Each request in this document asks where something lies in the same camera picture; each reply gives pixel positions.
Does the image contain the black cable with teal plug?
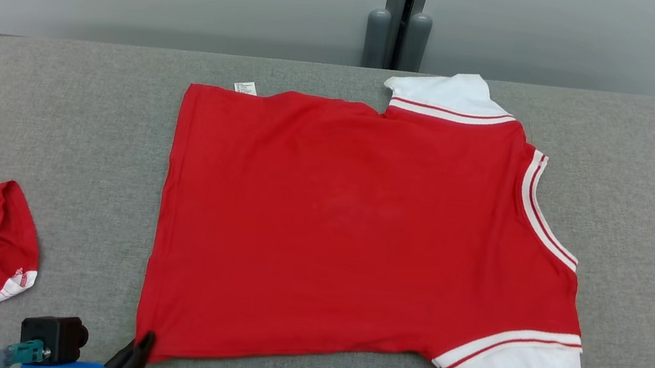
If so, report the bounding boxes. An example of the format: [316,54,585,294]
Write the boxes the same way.
[0,335,53,368]

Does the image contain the grey cylindrical post foot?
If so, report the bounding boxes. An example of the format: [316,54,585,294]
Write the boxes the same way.
[400,11,435,74]
[361,6,394,70]

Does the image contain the grey fabric upholstered platform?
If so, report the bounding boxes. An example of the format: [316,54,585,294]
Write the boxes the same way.
[0,0,655,368]

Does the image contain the red basketball jersey white sleeves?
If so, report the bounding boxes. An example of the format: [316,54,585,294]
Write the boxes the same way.
[128,29,630,368]

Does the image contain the grey partition post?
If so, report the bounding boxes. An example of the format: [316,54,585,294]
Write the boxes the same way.
[378,0,432,74]

